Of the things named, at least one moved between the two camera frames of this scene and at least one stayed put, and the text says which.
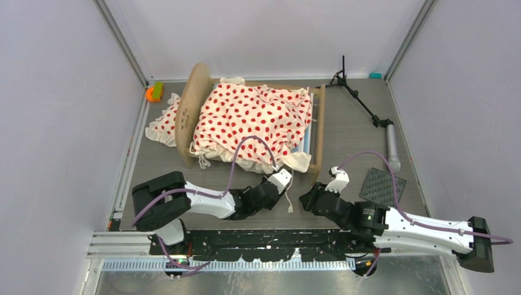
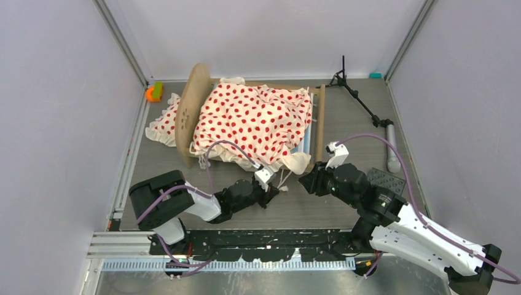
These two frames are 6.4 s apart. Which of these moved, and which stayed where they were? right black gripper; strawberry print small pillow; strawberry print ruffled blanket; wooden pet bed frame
Moved: right black gripper
Stayed: wooden pet bed frame; strawberry print small pillow; strawberry print ruffled blanket
